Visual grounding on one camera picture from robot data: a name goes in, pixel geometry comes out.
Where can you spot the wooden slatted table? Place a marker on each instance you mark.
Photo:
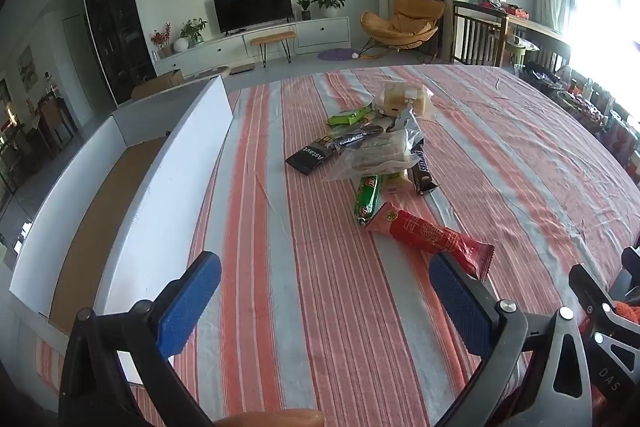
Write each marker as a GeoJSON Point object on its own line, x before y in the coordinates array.
{"type": "Point", "coordinates": [480, 32]}

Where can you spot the clear pastry bag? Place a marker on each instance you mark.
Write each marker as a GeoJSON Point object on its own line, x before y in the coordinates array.
{"type": "Point", "coordinates": [370, 154]}

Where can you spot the black display cabinet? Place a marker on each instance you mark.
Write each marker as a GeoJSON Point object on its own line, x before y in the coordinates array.
{"type": "Point", "coordinates": [115, 22]}

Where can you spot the green snack packet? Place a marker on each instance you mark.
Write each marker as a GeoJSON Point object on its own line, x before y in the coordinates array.
{"type": "Point", "coordinates": [347, 117]}

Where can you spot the long black candy packet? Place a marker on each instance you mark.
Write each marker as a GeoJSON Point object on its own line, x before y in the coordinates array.
{"type": "Point", "coordinates": [312, 157]}

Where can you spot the small potted plant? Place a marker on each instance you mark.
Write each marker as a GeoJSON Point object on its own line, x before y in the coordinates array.
{"type": "Point", "coordinates": [305, 9]}

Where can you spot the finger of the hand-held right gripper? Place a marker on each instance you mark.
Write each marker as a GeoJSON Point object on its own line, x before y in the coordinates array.
{"type": "Point", "coordinates": [632, 274]}
{"type": "Point", "coordinates": [612, 377]}

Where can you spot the bright window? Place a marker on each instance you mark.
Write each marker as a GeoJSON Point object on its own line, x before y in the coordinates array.
{"type": "Point", "coordinates": [605, 17]}

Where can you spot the white cardboard box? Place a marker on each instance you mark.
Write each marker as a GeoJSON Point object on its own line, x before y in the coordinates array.
{"type": "Point", "coordinates": [150, 207]}

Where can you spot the white television cabinet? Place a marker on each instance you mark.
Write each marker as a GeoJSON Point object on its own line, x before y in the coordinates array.
{"type": "Point", "coordinates": [320, 34]}

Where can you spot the yellow-green cake packet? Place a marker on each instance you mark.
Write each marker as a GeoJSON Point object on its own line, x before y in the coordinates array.
{"type": "Point", "coordinates": [395, 179]}

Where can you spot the green sausage packet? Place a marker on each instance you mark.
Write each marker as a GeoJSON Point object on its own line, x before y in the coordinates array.
{"type": "Point", "coordinates": [366, 197]}

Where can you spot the person's left hand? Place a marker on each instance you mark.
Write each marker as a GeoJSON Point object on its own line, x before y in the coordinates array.
{"type": "Point", "coordinates": [280, 419]}

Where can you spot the striped tablecloth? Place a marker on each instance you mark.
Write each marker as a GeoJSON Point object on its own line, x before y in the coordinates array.
{"type": "Point", "coordinates": [310, 307]}

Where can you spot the black chocolate bar packet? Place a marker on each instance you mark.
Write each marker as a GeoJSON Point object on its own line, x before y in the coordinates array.
{"type": "Point", "coordinates": [422, 172]}

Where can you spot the silver blue packet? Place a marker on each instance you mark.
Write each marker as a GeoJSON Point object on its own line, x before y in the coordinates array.
{"type": "Point", "coordinates": [407, 124]}

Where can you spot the black television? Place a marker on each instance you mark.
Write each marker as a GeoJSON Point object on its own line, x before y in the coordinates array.
{"type": "Point", "coordinates": [252, 7]}

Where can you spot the large potted green plant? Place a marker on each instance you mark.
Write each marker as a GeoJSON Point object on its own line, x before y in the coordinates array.
{"type": "Point", "coordinates": [330, 2]}

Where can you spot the bread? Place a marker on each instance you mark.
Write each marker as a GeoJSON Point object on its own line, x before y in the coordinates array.
{"type": "Point", "coordinates": [400, 99]}

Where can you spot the brown cardboard box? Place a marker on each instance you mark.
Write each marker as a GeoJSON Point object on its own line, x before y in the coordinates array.
{"type": "Point", "coordinates": [160, 84]}

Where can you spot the green plastic stool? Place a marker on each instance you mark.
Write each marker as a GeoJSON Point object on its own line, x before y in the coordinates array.
{"type": "Point", "coordinates": [520, 49]}

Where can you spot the beige round pet bed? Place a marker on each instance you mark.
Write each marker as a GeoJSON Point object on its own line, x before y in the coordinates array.
{"type": "Point", "coordinates": [220, 71]}

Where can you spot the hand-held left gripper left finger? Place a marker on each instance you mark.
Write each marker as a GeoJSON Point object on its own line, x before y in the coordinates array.
{"type": "Point", "coordinates": [190, 302]}

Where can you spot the red flower plant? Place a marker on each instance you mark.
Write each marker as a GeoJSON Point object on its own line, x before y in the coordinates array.
{"type": "Point", "coordinates": [161, 39]}

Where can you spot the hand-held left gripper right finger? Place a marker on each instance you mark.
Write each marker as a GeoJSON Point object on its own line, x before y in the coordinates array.
{"type": "Point", "coordinates": [457, 302]}

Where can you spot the row of cluttered shelf goods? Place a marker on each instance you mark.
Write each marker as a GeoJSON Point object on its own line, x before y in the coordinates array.
{"type": "Point", "coordinates": [590, 107]}

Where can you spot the leafy plant in white vase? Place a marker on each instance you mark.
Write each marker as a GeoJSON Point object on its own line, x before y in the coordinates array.
{"type": "Point", "coordinates": [192, 32]}

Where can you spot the red snack packet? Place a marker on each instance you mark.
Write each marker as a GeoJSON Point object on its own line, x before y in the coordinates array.
{"type": "Point", "coordinates": [425, 232]}

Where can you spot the wooden bench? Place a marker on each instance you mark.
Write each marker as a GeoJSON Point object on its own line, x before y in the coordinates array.
{"type": "Point", "coordinates": [272, 38]}

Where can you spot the purple round mat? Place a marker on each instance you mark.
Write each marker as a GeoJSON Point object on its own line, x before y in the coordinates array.
{"type": "Point", "coordinates": [335, 55]}

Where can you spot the orange lounge chair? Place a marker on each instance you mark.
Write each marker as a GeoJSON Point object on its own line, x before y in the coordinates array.
{"type": "Point", "coordinates": [400, 19]}

